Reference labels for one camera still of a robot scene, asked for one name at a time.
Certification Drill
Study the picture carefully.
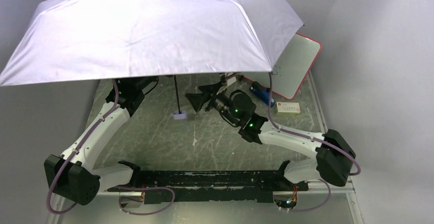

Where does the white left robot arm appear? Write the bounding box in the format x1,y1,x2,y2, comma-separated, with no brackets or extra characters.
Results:
44,76,159,206

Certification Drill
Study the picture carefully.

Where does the aluminium frame rail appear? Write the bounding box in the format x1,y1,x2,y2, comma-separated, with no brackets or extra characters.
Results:
44,74,358,214

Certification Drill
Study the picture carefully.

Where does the white staples box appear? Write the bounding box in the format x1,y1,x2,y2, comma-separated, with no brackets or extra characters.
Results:
276,102,301,115

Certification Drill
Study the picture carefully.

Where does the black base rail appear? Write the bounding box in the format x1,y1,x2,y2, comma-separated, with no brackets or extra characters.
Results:
120,161,309,204

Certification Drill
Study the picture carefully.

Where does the blue black stapler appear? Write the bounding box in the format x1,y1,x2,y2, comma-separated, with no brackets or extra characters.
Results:
249,81,276,107

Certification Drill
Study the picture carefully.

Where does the lilac folding umbrella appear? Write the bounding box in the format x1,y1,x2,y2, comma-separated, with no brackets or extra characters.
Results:
0,0,305,121

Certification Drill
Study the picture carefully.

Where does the red framed whiteboard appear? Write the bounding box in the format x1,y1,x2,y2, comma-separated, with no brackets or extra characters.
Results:
236,33,322,100

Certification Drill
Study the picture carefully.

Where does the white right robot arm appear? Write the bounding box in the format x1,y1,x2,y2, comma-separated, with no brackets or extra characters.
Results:
185,82,356,187

